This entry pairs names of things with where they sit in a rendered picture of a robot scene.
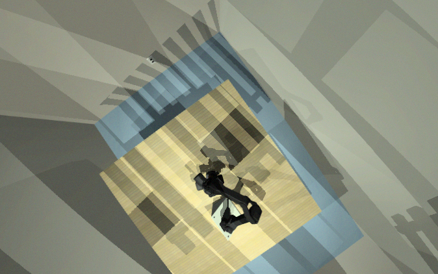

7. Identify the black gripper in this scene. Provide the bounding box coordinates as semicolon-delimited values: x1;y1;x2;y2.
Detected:
195;175;224;191

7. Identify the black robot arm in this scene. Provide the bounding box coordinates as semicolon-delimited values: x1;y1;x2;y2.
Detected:
194;173;263;234

